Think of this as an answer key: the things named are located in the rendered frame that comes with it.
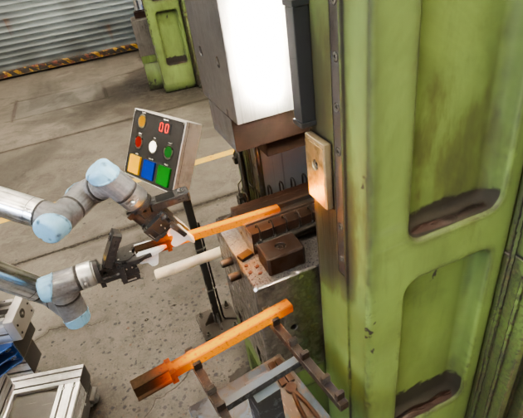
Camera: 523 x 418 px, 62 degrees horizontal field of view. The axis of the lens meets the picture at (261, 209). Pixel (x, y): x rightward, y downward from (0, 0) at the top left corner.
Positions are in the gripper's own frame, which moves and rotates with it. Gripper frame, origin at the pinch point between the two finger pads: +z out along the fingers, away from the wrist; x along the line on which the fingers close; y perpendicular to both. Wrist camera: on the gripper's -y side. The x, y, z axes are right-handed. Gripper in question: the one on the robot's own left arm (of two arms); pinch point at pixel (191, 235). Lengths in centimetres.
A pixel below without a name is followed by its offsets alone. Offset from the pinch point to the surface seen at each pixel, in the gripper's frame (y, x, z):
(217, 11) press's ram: -45, 13, -46
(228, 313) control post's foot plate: 36, -60, 94
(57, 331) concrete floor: 115, -98, 51
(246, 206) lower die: -17.1, -9.4, 13.0
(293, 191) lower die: -32.4, -7.3, 20.5
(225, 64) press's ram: -39, 12, -36
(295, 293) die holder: -11.4, 22.3, 25.8
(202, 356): 10.0, 42.0, -1.8
